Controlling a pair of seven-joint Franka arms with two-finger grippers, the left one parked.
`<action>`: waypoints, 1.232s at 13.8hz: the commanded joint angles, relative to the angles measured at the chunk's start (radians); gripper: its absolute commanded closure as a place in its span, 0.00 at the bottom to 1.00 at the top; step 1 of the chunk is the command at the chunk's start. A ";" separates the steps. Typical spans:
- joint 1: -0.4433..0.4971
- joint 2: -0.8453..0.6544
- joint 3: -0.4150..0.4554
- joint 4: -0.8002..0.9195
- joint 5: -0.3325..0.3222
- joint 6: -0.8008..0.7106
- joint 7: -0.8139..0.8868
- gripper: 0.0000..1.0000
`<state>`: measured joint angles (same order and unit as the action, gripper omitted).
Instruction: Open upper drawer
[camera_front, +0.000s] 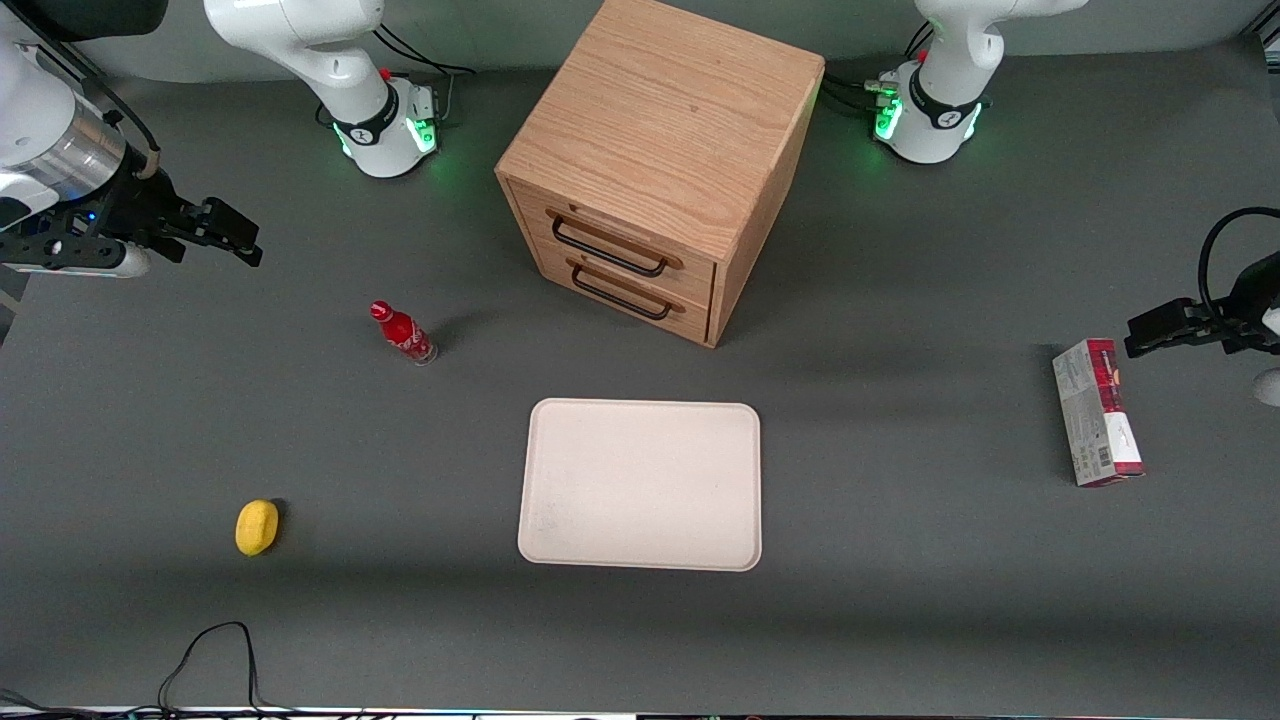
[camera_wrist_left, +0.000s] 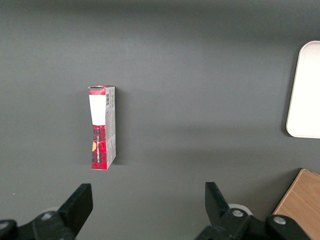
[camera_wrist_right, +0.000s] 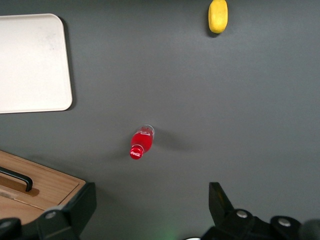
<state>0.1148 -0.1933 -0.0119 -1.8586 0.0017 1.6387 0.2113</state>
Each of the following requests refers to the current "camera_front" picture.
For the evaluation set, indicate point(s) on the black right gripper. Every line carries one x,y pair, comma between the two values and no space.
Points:
143,209

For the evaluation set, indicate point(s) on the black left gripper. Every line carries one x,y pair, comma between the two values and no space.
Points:
1243,308

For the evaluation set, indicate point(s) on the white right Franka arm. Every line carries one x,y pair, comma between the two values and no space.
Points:
330,60

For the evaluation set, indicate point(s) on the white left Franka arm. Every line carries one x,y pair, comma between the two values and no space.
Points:
945,80

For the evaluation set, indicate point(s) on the wooden drawer front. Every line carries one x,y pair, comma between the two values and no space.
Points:
620,232
640,300

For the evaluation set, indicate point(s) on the wooden drawer cabinet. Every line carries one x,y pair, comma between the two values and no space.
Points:
650,120

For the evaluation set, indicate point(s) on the grey red carton box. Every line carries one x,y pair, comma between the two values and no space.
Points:
1095,415

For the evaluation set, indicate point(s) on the red soda bottle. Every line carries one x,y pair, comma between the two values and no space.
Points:
403,333

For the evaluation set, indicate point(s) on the yellow lemon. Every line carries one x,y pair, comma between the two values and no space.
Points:
256,527

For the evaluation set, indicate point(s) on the beige rectangular tray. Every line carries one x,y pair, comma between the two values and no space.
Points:
640,485

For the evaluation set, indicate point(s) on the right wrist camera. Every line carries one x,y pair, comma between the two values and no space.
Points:
70,255

